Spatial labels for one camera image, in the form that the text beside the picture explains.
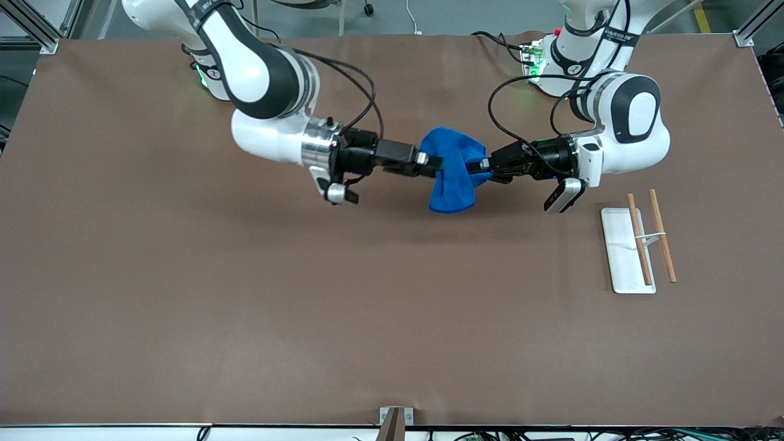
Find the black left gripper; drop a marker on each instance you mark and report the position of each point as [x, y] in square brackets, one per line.
[542, 155]

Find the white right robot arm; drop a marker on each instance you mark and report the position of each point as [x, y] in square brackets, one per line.
[257, 73]

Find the white towel rack wooden rods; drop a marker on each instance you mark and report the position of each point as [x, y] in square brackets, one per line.
[621, 257]

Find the aluminium frame post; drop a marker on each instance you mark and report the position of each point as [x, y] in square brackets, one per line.
[37, 30]
[750, 33]

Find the blue microfiber towel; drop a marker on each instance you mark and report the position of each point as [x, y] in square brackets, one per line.
[453, 177]

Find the office chair base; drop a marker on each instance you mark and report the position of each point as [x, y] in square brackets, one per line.
[368, 9]

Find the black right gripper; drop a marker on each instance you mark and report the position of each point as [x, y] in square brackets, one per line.
[358, 157]

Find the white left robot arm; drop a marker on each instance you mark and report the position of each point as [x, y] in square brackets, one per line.
[637, 116]

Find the grey metal camera bracket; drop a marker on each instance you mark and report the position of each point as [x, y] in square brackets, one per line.
[392, 422]

